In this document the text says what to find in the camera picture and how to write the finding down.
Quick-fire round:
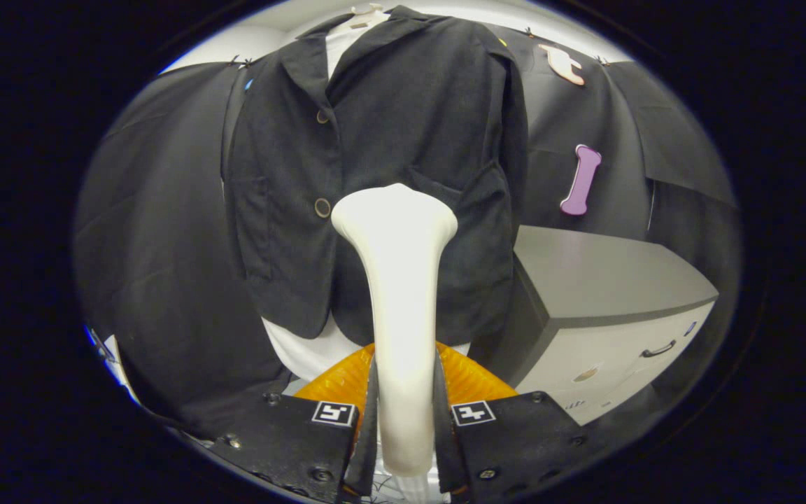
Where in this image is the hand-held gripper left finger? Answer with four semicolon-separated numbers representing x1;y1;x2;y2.
208;342;379;504

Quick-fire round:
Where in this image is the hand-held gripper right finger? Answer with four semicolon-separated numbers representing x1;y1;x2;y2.
435;342;586;503

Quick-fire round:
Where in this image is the white shirt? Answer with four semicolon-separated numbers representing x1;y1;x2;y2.
262;17;474;384

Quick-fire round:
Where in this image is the white garment steamer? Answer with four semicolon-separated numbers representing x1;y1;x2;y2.
331;183;459;504

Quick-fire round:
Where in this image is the black suit jacket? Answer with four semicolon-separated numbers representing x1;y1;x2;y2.
222;6;530;349

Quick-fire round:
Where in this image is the cream clothes hanger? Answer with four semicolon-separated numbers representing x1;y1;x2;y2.
347;3;388;30

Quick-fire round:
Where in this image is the grey cabinet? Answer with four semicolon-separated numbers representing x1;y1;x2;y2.
473;224;720;426

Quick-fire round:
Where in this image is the black backdrop cloth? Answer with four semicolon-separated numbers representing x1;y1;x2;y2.
74;21;740;438

